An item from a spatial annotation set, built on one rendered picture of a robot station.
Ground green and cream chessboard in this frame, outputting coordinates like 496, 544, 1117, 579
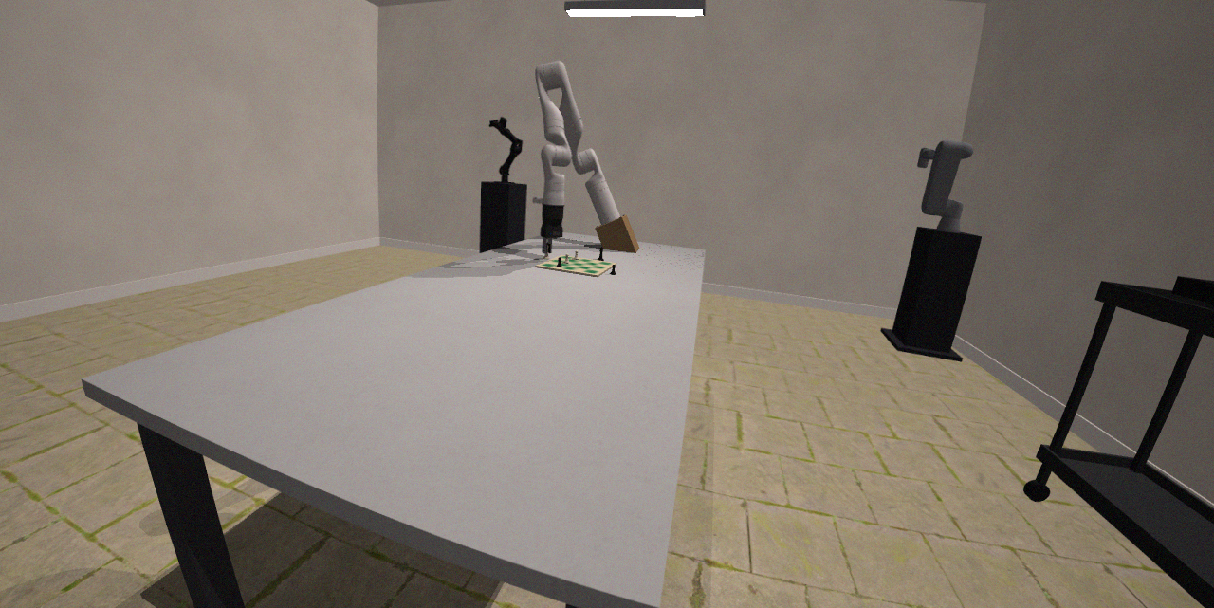
535, 255, 615, 277

